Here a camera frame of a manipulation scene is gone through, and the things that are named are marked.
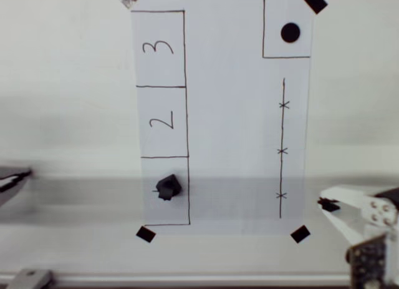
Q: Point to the black tape piece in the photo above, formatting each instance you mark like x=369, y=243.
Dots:
x=145, y=234
x=315, y=0
x=300, y=233

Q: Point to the grey metal clamp bracket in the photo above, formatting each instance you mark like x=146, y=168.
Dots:
x=29, y=278

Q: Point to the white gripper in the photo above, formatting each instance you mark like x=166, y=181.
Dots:
x=378, y=211

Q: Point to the black round dot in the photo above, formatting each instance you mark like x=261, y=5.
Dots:
x=290, y=32

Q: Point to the black cube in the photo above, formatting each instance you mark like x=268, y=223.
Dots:
x=168, y=187

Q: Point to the grey flat object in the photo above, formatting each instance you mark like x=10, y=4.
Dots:
x=11, y=184

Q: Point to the white paper sheet with markings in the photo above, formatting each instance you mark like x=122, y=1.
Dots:
x=224, y=114

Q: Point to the black camera circuit board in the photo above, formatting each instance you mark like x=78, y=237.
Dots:
x=366, y=264

